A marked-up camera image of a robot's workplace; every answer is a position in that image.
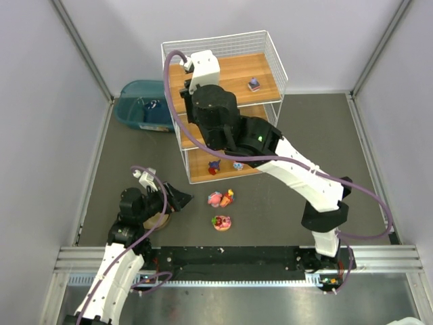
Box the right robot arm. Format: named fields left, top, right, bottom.
left=179, top=80, right=352, bottom=259

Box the teal plastic bin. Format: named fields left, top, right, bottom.
left=114, top=80, right=174, bottom=133

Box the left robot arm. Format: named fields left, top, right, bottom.
left=62, top=182, right=193, bottom=324

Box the blue stitch toy figure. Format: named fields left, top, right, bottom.
left=208, top=160, right=221, bottom=175

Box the small purple cake toy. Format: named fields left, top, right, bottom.
left=248, top=77, right=260, bottom=92

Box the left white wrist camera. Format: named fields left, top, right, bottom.
left=133, top=169, right=158, bottom=191

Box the tan overturned bowl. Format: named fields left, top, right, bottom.
left=143, top=213, right=170, bottom=231

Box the pink melody toy on shelf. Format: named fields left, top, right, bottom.
left=233, top=162, right=244, bottom=171

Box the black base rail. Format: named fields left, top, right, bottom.
left=148, top=245, right=325, bottom=282

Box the dark blue object in bin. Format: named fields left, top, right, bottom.
left=144, top=100, right=161, bottom=112

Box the white wire wooden shelf rack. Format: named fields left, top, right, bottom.
left=161, top=30, right=288, bottom=184

